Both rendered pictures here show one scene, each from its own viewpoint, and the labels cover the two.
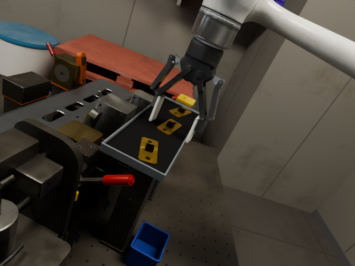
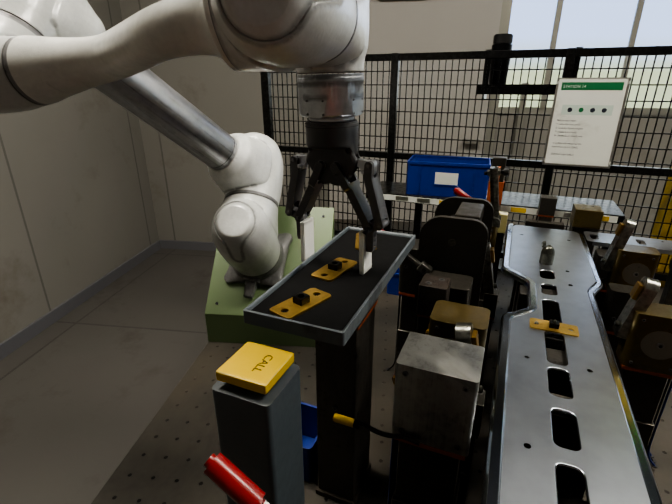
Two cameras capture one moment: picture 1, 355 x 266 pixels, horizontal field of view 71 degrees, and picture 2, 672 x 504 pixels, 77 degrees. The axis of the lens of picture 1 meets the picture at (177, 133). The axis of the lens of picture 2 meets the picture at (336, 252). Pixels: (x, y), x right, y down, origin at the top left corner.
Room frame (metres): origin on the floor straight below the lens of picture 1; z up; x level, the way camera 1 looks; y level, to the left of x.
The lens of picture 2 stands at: (1.14, 0.21, 1.43)
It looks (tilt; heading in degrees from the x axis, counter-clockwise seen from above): 22 degrees down; 198
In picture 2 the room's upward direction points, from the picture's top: straight up
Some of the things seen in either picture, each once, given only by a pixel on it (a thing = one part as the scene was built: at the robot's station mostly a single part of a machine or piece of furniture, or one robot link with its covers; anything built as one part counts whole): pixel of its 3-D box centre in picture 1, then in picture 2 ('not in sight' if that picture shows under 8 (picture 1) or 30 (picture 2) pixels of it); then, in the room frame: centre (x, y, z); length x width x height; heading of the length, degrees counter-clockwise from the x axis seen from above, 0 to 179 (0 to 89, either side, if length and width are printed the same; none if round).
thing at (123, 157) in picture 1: (162, 126); (346, 270); (0.56, 0.04, 1.16); 0.37 x 0.14 x 0.02; 175
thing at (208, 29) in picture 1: (214, 30); (331, 97); (0.56, 0.02, 1.41); 0.09 x 0.09 x 0.06
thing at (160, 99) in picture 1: (157, 107); (365, 250); (0.56, 0.07, 1.20); 0.03 x 0.01 x 0.07; 168
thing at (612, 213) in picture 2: not in sight; (484, 199); (-0.56, 0.27, 1.02); 0.90 x 0.22 x 0.03; 85
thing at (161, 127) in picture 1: (170, 125); (334, 266); (0.57, 0.02, 1.17); 0.08 x 0.04 x 0.01; 166
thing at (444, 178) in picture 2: not in sight; (447, 176); (-0.57, 0.12, 1.10); 0.30 x 0.17 x 0.13; 90
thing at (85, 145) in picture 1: (71, 207); (426, 372); (0.43, 0.17, 0.90); 0.05 x 0.05 x 0.40; 85
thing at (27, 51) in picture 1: (23, 66); not in sight; (2.10, 1.61, 0.33); 0.56 x 0.53 x 0.65; 100
